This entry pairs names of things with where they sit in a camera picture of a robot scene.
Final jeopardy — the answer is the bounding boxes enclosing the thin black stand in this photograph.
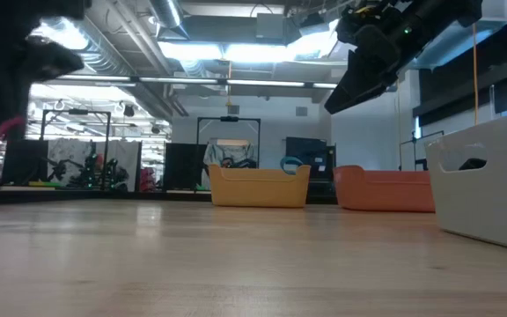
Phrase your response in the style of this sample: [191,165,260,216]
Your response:
[400,129,445,172]

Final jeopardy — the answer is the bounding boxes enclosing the red background object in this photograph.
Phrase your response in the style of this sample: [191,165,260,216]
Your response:
[139,166,156,191]

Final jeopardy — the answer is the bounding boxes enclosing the black gantry frame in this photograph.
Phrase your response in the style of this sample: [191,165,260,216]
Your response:
[39,108,113,175]
[196,115,262,169]

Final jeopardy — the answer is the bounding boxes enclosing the black aluminium table frame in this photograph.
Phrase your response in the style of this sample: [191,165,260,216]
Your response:
[0,184,213,206]

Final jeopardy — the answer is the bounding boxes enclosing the round silver ventilation duct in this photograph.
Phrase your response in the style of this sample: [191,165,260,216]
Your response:
[147,0,189,39]

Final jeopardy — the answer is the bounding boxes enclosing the orange plastic basket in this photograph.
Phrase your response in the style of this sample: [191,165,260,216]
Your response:
[333,165,436,214]

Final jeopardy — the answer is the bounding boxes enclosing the long ceiling light strip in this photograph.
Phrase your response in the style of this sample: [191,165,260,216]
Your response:
[57,74,339,92]

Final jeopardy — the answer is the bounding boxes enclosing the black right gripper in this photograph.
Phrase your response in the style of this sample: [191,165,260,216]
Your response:
[323,0,440,115]

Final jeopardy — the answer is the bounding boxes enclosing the silver cover sheet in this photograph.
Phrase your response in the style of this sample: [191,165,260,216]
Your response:
[203,138,257,171]

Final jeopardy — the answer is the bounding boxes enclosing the white plastic basket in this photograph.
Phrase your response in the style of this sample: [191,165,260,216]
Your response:
[424,110,507,254]

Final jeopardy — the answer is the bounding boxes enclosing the black computer monitor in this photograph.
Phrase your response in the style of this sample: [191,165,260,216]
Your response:
[1,136,49,186]
[284,136,329,169]
[163,142,209,191]

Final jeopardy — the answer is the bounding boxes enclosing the yellow plastic basket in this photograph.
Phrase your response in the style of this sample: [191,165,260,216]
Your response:
[208,163,312,209]

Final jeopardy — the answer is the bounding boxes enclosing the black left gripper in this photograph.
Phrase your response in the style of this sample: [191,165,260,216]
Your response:
[0,0,92,128]

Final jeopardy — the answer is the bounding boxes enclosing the blue rubber band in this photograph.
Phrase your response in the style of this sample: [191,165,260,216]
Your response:
[279,155,305,175]

